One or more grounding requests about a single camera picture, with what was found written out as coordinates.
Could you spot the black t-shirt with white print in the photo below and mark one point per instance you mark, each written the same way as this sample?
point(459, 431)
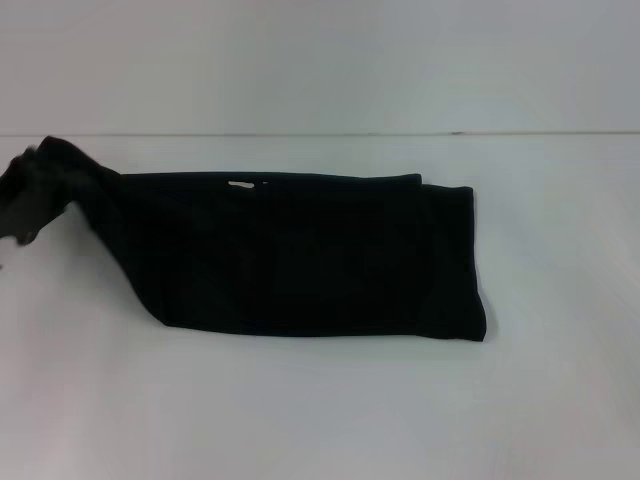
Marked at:
point(300, 250)

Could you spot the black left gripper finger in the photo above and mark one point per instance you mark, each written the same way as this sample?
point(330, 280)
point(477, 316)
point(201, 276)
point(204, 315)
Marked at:
point(27, 220)
point(20, 170)

